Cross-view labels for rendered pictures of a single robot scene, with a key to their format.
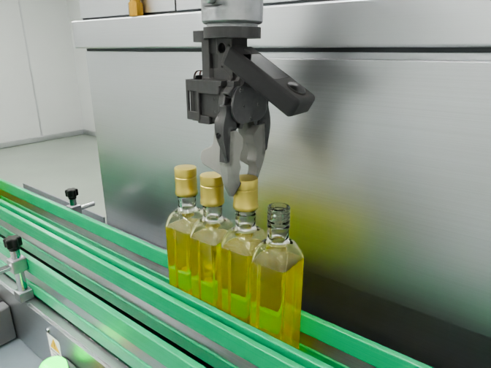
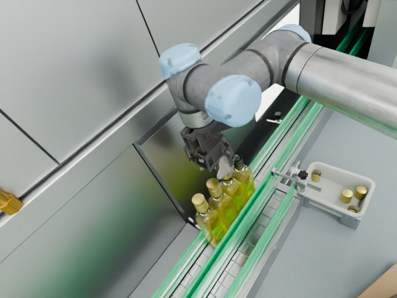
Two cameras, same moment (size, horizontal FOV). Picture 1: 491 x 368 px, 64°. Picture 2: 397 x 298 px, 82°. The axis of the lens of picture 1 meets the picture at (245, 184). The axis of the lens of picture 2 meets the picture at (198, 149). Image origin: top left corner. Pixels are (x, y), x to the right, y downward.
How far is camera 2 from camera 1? 68 cm
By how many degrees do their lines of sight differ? 64
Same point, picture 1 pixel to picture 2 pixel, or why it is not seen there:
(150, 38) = (58, 201)
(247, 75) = (222, 128)
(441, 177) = not seen: hidden behind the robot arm
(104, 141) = not seen: outside the picture
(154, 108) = (84, 236)
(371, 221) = not seen: hidden behind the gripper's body
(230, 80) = (218, 136)
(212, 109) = (218, 155)
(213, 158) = (224, 171)
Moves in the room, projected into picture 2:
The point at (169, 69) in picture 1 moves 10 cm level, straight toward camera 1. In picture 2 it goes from (82, 201) to (123, 189)
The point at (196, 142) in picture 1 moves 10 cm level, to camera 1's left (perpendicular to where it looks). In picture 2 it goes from (132, 208) to (123, 245)
